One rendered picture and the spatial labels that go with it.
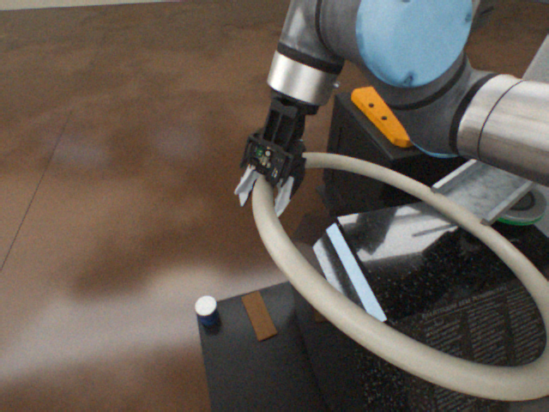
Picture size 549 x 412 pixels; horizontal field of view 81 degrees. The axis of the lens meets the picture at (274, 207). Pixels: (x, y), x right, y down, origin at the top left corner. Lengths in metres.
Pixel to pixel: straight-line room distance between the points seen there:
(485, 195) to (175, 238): 1.71
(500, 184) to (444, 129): 0.52
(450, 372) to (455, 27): 0.30
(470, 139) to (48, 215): 2.49
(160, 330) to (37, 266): 0.89
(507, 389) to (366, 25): 0.35
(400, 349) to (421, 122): 0.24
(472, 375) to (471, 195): 0.52
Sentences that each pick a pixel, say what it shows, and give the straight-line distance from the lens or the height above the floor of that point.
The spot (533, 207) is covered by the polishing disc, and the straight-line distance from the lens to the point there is 1.23.
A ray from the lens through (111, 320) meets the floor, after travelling 1.94.
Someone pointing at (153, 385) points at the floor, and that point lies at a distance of 1.74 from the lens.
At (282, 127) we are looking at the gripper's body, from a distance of 0.46.
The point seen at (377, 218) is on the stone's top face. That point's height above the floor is 0.85.
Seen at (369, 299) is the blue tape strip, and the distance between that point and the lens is 0.91.
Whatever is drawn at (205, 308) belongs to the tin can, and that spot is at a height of 0.14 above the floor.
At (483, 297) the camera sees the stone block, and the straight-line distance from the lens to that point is 1.03.
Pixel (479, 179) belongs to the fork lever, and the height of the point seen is 1.10.
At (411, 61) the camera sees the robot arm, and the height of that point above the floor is 1.49.
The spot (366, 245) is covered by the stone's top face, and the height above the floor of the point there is 0.85.
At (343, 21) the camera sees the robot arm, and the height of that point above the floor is 1.51.
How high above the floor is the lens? 1.61
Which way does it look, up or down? 47 degrees down
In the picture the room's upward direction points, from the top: straight up
